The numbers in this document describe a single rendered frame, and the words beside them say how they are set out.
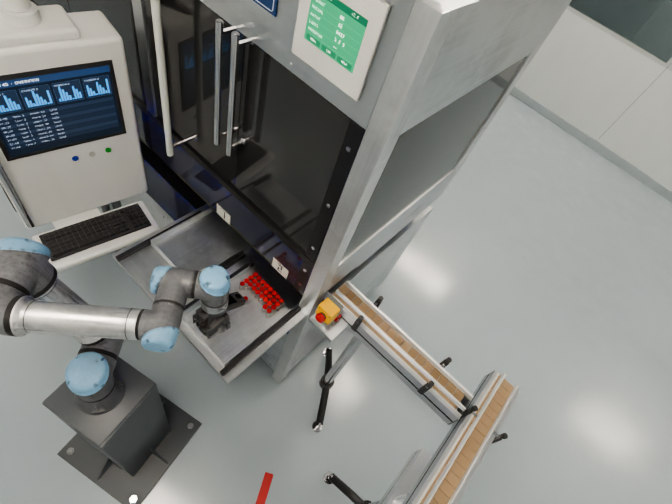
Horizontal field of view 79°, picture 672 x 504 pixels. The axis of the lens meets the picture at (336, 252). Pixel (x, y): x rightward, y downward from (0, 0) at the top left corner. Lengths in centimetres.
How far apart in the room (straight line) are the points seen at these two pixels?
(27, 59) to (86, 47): 17
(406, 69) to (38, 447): 229
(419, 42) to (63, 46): 113
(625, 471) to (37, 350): 355
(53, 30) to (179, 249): 83
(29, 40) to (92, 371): 100
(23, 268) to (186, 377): 144
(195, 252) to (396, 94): 117
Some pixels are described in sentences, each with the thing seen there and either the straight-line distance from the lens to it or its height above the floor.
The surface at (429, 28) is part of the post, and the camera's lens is 86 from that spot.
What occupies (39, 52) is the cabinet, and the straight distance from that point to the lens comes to 163.
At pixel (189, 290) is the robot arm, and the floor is 141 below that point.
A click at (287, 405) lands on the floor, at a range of 249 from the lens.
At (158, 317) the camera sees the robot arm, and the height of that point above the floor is 143.
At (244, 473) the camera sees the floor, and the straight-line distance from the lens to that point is 240.
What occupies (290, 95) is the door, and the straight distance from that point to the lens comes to 117.
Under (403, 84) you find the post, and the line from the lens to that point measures 92.
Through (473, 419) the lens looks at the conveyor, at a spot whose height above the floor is 93.
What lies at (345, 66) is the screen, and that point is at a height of 191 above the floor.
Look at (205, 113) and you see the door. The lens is 155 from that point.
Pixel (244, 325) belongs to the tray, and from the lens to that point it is 165.
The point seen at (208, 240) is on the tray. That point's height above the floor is 88.
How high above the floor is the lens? 238
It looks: 52 degrees down
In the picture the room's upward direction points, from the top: 24 degrees clockwise
